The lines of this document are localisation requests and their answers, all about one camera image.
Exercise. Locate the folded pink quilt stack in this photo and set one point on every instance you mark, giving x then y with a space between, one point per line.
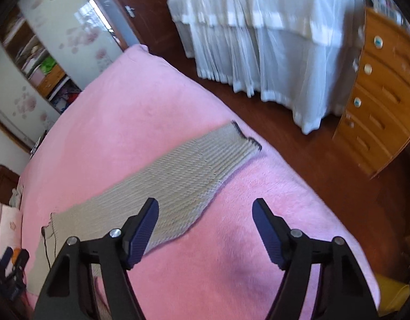
10 231

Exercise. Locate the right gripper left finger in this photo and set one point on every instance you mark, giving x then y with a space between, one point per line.
68 291

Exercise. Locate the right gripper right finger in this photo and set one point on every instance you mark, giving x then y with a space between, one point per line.
342 290

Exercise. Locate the dark wooden headboard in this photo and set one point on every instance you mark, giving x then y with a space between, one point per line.
8 182

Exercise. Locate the pink bed cover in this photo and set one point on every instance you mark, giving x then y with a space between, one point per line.
142 129

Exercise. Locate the wooden drawer chest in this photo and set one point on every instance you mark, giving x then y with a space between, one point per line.
375 125

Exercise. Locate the white lace covered furniture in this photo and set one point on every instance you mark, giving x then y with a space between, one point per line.
298 53

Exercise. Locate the beige knit cardigan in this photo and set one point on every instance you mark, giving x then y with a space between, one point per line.
184 182

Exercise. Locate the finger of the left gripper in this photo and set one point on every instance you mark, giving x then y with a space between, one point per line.
21 261
6 258

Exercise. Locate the dark wooden nightstand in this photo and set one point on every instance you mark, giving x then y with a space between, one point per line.
38 143

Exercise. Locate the yellow object on floor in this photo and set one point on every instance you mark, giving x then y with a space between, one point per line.
393 294

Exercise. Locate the sliding door wardrobe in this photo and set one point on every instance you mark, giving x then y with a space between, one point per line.
50 51

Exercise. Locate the brown wooden door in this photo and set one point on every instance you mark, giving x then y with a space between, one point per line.
152 23

